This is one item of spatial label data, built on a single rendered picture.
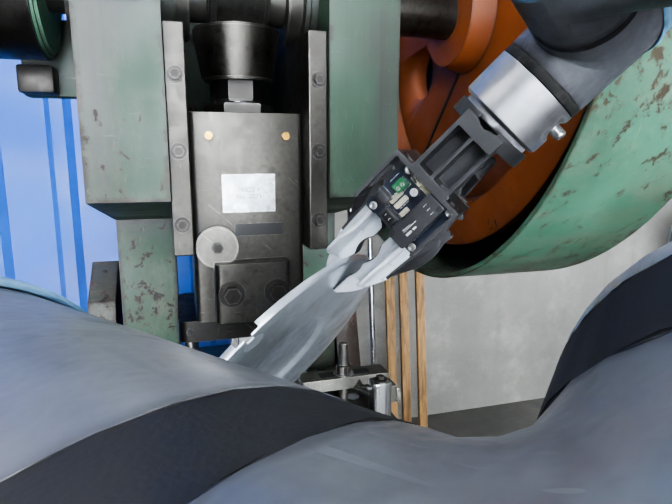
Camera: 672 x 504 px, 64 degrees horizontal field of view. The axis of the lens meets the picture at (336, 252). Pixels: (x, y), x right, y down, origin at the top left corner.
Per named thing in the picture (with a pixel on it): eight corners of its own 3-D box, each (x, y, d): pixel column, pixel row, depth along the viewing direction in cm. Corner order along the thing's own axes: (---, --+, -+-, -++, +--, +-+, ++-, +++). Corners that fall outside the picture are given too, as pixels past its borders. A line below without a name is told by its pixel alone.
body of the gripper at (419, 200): (344, 197, 44) (453, 85, 40) (375, 191, 52) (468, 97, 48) (407, 266, 43) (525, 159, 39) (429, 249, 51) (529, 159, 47)
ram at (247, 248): (312, 322, 73) (310, 98, 68) (198, 333, 69) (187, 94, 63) (286, 292, 89) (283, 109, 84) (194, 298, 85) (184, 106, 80)
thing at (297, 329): (113, 472, 42) (107, 464, 42) (222, 455, 69) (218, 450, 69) (371, 219, 46) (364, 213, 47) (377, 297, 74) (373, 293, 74)
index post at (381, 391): (392, 439, 78) (393, 378, 77) (372, 443, 78) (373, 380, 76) (385, 430, 81) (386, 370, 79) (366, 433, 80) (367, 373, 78)
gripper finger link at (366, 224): (287, 267, 49) (357, 200, 46) (313, 256, 55) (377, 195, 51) (308, 293, 49) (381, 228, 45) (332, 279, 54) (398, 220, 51)
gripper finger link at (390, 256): (314, 300, 49) (382, 230, 45) (338, 285, 54) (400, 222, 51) (338, 325, 48) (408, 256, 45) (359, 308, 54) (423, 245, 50)
